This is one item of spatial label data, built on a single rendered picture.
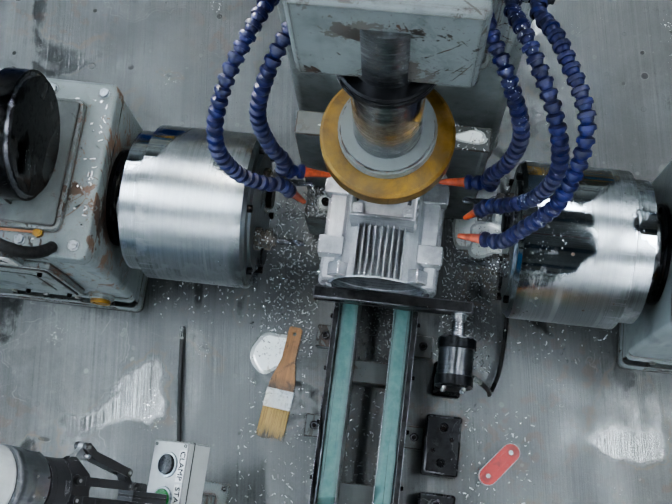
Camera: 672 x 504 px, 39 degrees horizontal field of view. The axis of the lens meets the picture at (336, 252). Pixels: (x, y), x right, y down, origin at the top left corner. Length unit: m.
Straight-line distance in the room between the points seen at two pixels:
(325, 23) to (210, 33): 1.03
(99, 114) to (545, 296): 0.73
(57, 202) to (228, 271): 0.27
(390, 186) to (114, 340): 0.74
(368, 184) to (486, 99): 0.39
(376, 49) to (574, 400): 0.94
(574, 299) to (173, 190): 0.62
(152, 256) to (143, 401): 0.36
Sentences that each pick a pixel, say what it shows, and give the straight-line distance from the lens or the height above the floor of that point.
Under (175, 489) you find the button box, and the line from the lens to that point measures 1.43.
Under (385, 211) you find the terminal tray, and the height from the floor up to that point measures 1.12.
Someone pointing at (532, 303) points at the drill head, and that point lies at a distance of 1.43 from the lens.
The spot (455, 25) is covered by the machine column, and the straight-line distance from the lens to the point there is 0.90.
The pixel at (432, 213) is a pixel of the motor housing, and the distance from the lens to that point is 1.49.
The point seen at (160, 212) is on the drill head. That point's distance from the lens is 1.43.
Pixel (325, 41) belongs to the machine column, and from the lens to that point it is 0.96.
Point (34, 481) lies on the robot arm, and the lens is 1.23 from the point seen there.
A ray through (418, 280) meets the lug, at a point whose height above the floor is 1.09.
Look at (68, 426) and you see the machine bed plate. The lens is 1.77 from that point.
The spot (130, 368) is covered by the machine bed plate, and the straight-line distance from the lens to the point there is 1.76.
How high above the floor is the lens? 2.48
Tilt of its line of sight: 74 degrees down
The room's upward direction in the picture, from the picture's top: 10 degrees counter-clockwise
